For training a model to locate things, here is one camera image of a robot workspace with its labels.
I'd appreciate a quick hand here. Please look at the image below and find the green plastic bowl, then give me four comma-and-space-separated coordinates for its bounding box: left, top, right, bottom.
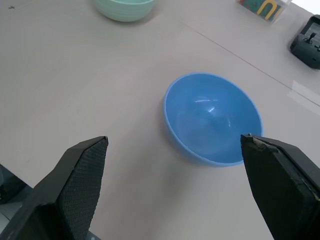
94, 0, 156, 23

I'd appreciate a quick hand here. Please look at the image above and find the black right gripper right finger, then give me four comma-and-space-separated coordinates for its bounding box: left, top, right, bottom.
240, 133, 320, 240

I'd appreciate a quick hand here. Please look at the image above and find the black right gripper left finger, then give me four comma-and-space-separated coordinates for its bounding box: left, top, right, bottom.
0, 135, 109, 240

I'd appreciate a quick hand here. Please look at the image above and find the blue plastic bowl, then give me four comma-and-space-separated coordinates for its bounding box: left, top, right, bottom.
163, 72, 264, 168

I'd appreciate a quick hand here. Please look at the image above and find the black remote controller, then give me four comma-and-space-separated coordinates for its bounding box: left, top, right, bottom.
289, 14, 320, 70

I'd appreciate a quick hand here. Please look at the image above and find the clear box of coloured letters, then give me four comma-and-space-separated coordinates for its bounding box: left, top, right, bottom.
236, 0, 293, 25

